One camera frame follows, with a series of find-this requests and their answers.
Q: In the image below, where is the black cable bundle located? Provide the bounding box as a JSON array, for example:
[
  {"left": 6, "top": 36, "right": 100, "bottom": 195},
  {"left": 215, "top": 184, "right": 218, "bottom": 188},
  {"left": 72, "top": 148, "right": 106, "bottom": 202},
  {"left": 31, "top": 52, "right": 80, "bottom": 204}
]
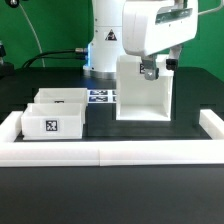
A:
[{"left": 21, "top": 47, "right": 89, "bottom": 69}]

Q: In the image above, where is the white drawer cabinet box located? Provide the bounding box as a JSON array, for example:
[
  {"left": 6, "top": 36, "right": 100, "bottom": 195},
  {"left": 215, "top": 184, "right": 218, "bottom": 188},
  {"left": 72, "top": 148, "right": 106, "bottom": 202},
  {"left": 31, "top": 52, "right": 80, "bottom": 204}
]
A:
[{"left": 116, "top": 54, "right": 174, "bottom": 121}]

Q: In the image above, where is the white fiducial marker sheet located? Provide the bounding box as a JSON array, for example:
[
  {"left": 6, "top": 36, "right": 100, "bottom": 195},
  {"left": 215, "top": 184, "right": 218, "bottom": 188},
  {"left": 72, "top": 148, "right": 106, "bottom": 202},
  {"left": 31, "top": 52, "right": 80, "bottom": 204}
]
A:
[{"left": 88, "top": 89, "right": 116, "bottom": 103}]

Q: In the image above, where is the white U-shaped border frame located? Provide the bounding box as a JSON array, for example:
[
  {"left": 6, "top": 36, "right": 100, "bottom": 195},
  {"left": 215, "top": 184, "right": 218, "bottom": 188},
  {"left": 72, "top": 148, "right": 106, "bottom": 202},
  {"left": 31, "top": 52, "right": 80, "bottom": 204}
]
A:
[{"left": 0, "top": 109, "right": 224, "bottom": 167}]

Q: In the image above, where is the white drawer tray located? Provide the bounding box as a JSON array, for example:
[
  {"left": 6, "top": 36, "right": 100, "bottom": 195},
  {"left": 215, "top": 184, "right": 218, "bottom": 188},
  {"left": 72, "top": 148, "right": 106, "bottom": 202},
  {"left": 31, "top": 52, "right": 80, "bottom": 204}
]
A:
[
  {"left": 21, "top": 103, "right": 85, "bottom": 140},
  {"left": 34, "top": 88, "right": 88, "bottom": 106}
]

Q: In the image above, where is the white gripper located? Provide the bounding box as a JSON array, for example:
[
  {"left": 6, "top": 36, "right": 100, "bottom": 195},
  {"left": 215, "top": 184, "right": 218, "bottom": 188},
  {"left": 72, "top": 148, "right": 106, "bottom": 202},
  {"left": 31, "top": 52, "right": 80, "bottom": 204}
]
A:
[{"left": 122, "top": 0, "right": 198, "bottom": 81}]

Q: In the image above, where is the thin white cable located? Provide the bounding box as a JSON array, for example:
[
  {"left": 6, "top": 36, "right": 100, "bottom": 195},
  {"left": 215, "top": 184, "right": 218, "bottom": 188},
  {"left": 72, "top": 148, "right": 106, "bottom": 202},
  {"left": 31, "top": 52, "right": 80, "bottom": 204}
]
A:
[{"left": 18, "top": 2, "right": 46, "bottom": 68}]

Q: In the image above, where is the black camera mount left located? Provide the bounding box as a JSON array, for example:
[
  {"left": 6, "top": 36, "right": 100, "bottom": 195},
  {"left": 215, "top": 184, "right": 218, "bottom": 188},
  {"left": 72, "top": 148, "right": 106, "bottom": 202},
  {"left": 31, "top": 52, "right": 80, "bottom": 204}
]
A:
[{"left": 0, "top": 41, "right": 14, "bottom": 78}]

